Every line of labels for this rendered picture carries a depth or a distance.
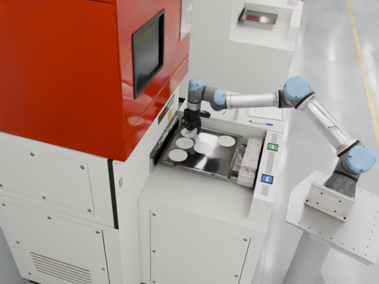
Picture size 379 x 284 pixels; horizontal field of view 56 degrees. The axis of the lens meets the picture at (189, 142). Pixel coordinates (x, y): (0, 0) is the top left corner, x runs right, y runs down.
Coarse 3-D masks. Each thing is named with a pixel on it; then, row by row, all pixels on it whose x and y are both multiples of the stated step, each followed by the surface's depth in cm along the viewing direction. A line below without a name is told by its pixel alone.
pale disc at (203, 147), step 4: (196, 144) 196; (200, 144) 196; (204, 144) 196; (208, 144) 197; (196, 148) 193; (200, 148) 193; (204, 148) 194; (208, 148) 194; (200, 152) 191; (204, 152) 191; (208, 152) 191
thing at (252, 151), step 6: (252, 144) 202; (246, 150) 197; (252, 150) 198; (258, 150) 198; (246, 156) 194; (252, 156) 194; (258, 156) 194; (252, 162) 190; (240, 168) 185; (240, 180) 178; (246, 186) 179; (252, 186) 178
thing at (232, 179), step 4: (164, 164) 191; (168, 164) 191; (176, 168) 191; (180, 168) 190; (184, 168) 189; (192, 172) 189; (196, 172) 188; (200, 172) 187; (208, 176) 187; (212, 176) 187; (216, 176) 186; (232, 176) 184; (224, 180) 186; (228, 180) 185; (232, 180) 184; (236, 180) 183
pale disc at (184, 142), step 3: (180, 138) 199; (183, 138) 200; (186, 138) 200; (177, 141) 197; (180, 141) 197; (183, 141) 197; (186, 141) 197; (189, 141) 197; (192, 141) 198; (177, 144) 195; (180, 144) 195; (183, 144) 195; (186, 144) 195; (189, 144) 195; (192, 144) 196; (180, 147) 193; (183, 147) 193; (186, 147) 193; (189, 147) 193
